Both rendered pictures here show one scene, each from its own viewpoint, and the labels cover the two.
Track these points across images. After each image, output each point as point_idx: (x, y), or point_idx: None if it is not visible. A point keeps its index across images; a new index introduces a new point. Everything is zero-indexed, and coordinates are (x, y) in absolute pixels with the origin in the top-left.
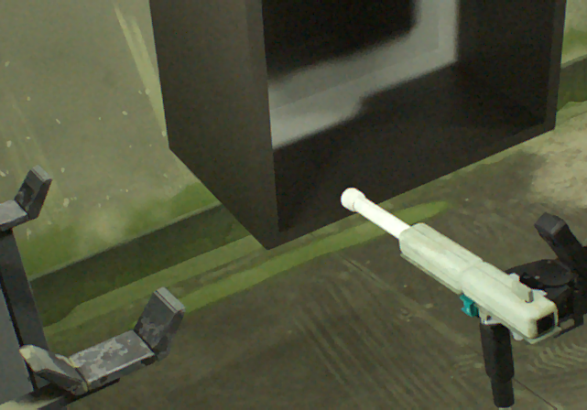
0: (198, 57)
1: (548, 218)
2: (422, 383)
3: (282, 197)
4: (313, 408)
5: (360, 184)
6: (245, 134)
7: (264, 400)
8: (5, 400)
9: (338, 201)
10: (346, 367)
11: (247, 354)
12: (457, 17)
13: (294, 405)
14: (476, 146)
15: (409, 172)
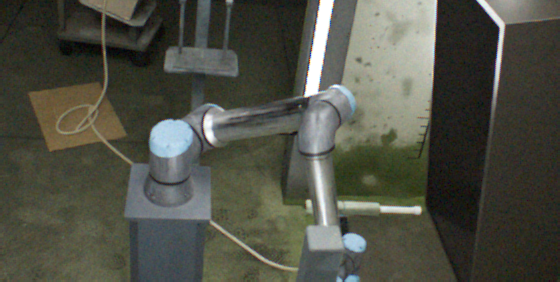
0: (467, 150)
1: (342, 215)
2: None
3: (453, 214)
4: (428, 281)
5: (452, 237)
6: (434, 167)
7: (441, 271)
8: (301, 82)
9: (444, 228)
10: None
11: None
12: (544, 280)
13: (433, 277)
14: (464, 279)
15: (454, 253)
